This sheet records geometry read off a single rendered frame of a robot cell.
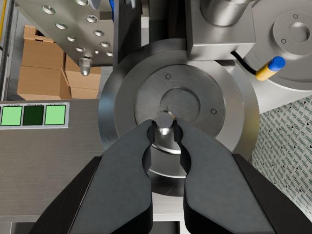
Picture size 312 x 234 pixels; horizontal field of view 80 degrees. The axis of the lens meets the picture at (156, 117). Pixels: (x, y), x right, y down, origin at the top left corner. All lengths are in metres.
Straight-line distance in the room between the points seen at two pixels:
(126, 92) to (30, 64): 2.17
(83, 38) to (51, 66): 1.80
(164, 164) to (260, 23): 0.17
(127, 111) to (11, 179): 0.50
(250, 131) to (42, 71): 2.19
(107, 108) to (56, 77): 2.06
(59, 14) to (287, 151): 0.46
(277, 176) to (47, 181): 0.51
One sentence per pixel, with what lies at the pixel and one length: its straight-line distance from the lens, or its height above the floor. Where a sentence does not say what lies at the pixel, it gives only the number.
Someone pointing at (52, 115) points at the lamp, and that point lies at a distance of 0.58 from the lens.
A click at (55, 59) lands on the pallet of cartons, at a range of 2.31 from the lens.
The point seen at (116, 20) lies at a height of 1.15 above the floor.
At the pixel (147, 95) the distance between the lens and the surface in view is 0.15.
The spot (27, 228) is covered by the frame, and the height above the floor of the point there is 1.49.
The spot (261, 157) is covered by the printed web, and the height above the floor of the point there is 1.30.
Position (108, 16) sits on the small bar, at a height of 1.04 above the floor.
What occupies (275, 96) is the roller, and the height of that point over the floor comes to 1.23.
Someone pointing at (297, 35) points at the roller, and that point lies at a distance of 0.24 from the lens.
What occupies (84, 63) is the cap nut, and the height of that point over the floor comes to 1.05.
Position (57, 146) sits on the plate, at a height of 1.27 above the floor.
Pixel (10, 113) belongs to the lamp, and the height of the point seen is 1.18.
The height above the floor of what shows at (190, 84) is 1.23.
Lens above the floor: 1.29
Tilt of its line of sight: 10 degrees down
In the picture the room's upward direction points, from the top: 179 degrees clockwise
